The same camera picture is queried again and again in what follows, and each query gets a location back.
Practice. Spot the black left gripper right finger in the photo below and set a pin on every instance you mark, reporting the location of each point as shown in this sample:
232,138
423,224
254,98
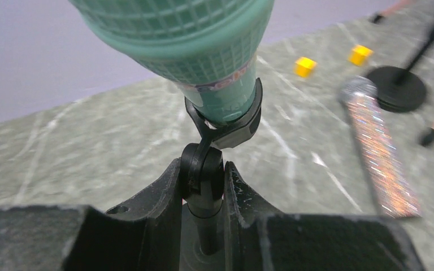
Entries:
258,236

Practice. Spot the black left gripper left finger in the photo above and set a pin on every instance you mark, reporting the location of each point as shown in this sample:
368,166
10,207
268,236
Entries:
141,233

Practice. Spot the black round-base clip stand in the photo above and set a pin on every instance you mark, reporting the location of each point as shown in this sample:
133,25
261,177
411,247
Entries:
202,180

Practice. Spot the silver glitter microphone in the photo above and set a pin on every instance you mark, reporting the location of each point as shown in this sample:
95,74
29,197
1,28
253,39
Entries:
379,156

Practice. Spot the teal green microphone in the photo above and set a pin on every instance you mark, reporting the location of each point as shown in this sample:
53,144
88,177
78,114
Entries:
206,48

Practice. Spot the black round-base holder stand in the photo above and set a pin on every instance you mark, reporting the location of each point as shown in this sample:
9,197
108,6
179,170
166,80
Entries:
398,89

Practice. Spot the yellow cube behind stand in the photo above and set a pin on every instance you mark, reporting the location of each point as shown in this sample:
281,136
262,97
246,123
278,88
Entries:
359,54

